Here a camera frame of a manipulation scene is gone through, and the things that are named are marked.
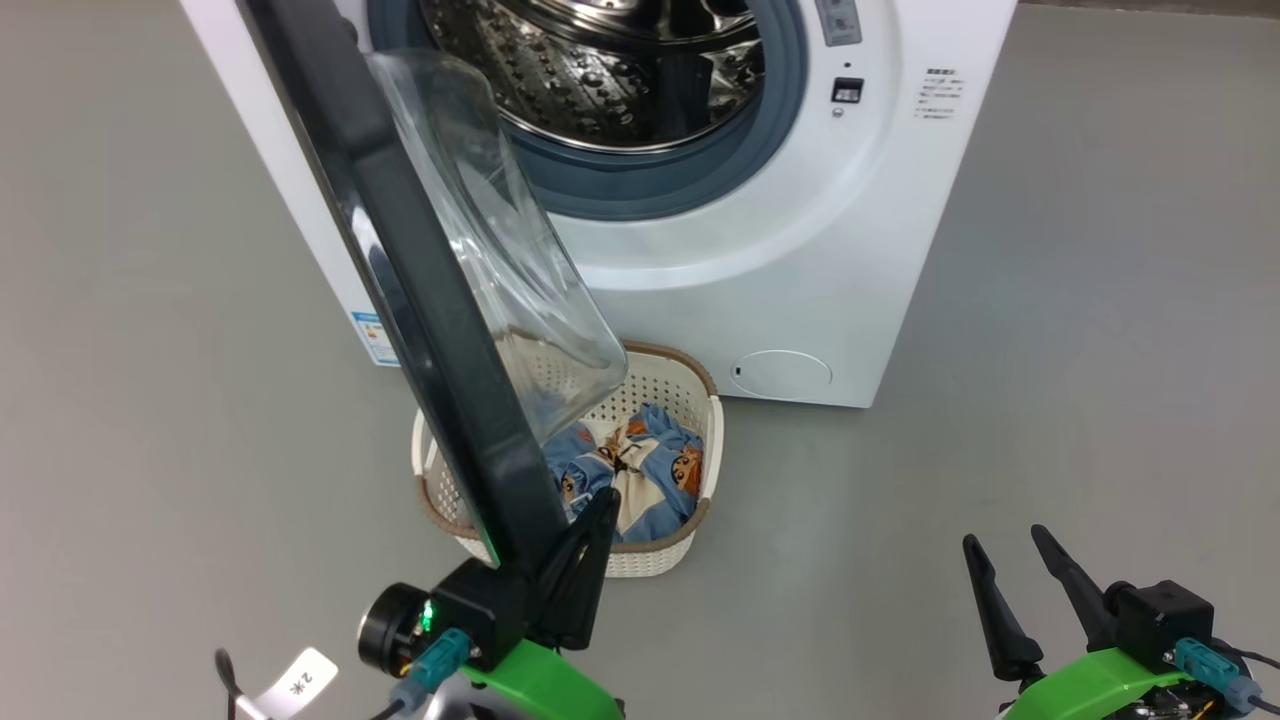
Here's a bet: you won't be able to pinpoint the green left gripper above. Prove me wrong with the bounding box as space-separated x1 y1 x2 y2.
462 487 623 720

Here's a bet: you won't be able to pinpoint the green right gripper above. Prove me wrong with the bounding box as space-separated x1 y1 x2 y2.
962 525 1221 720

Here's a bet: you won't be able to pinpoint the blue cartoon print trousers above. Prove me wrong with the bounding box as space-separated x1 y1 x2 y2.
543 425 601 519

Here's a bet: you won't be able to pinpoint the blue and cream cartoon garment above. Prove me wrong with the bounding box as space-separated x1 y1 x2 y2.
585 403 704 544

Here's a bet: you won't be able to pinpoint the round black glass washer door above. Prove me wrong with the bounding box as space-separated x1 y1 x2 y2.
237 0 630 571

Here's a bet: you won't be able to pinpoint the white front-load washing machine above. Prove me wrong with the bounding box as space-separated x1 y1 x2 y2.
180 0 1019 409

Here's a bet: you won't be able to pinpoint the stainless steel washing machine drum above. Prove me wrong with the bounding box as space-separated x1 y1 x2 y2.
418 0 767 154

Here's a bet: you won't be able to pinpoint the cream perforated laundry basket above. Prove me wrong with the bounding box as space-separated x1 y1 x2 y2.
411 340 723 579

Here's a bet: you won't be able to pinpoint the blue energy label sticker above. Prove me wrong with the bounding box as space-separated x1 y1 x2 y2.
351 311 401 367

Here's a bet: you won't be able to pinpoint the small printed text sticker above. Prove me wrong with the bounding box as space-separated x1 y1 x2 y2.
915 68 963 121

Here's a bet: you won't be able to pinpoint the grey warning sticker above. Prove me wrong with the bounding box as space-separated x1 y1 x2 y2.
815 0 863 47

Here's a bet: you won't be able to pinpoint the right camera cable teal connector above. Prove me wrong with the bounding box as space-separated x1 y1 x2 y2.
1173 638 1280 720

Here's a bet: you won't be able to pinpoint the camera cable teal connector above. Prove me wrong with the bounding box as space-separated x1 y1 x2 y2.
1173 638 1280 720
370 628 471 720

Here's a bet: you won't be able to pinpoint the left camera cable teal connector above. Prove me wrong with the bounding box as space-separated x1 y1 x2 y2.
370 628 471 720

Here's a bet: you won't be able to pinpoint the white paper cable tag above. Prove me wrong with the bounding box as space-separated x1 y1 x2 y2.
250 648 338 720

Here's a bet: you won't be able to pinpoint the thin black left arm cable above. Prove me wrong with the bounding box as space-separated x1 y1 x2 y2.
215 650 263 720

